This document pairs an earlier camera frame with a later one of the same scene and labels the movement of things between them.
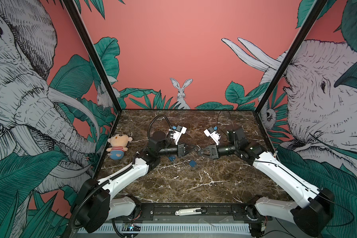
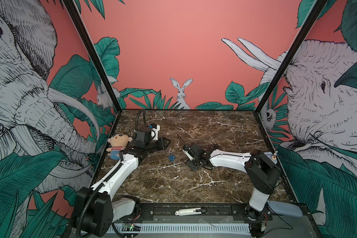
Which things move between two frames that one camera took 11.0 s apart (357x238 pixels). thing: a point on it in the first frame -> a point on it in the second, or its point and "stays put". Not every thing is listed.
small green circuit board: x=132 y=227 stays put
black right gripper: x=214 y=150 -> x=190 y=165
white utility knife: x=191 y=211 stays put
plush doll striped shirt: x=118 y=142 stays put
